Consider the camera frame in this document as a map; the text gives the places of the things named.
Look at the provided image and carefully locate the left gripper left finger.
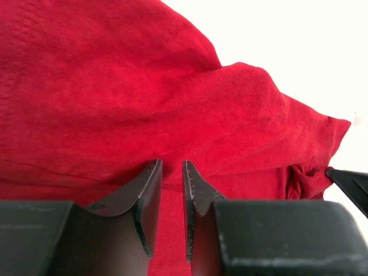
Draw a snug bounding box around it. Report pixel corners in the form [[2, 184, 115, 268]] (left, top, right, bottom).
[[87, 159, 163, 258]]

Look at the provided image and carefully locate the red t shirt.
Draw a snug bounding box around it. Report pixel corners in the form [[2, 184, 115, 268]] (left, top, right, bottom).
[[1, 1, 351, 275]]

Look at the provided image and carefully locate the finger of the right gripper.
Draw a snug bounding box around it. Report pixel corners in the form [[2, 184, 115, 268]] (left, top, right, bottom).
[[326, 169, 368, 217]]

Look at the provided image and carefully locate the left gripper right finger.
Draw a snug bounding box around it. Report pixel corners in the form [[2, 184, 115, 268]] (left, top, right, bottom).
[[182, 160, 226, 262]]

